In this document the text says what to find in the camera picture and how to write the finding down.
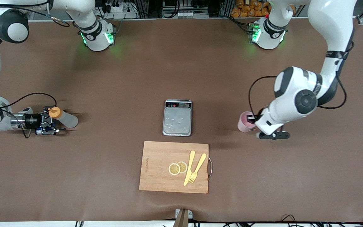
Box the translucent squeeze bottle orange cap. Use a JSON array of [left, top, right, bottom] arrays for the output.
[[48, 107, 78, 129]]

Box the white power strip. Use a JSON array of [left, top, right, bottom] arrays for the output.
[[168, 11, 209, 19], [104, 3, 138, 19]]

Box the yellow plastic fork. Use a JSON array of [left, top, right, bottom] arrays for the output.
[[188, 153, 207, 184]]

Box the silver digital kitchen scale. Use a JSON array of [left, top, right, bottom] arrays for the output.
[[162, 99, 193, 137]]

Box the large lemon slice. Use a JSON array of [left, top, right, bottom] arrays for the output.
[[168, 163, 181, 176]]

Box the yellow plastic knife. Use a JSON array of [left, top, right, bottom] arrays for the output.
[[183, 150, 196, 186]]

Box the metal table edge bracket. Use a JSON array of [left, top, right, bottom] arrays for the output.
[[175, 209, 193, 227]]

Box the orange bread pile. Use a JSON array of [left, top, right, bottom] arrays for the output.
[[231, 0, 272, 18]]

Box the wooden cutting board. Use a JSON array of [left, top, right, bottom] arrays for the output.
[[139, 141, 209, 194]]

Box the brown table mat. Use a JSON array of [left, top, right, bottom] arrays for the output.
[[0, 17, 363, 223]]

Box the pink cup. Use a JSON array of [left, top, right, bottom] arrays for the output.
[[238, 111, 258, 133]]

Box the black looped floor cable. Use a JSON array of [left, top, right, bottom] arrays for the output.
[[280, 214, 299, 225]]

